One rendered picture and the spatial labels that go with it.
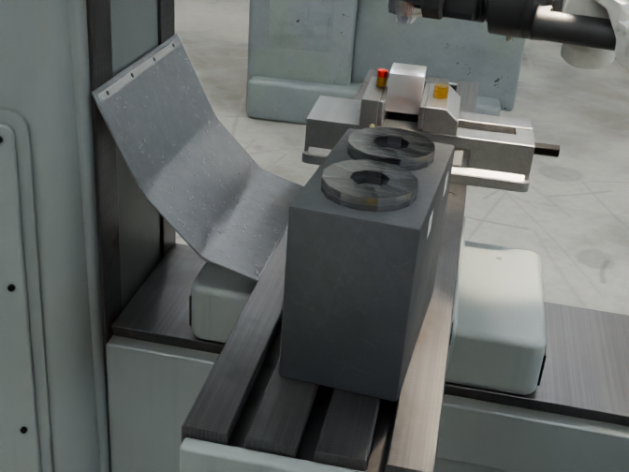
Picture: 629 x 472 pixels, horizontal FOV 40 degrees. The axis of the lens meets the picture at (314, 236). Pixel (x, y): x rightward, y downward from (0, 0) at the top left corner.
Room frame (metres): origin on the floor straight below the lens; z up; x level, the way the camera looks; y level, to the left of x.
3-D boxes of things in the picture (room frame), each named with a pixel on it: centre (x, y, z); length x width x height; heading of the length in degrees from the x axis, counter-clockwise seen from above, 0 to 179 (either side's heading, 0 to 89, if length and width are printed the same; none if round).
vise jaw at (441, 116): (1.29, -0.18, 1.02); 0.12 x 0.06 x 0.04; 172
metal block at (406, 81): (1.30, -0.12, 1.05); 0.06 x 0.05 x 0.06; 172
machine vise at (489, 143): (1.30, -0.15, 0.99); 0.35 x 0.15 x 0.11; 82
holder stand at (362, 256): (0.79, -0.06, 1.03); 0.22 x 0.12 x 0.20; 166
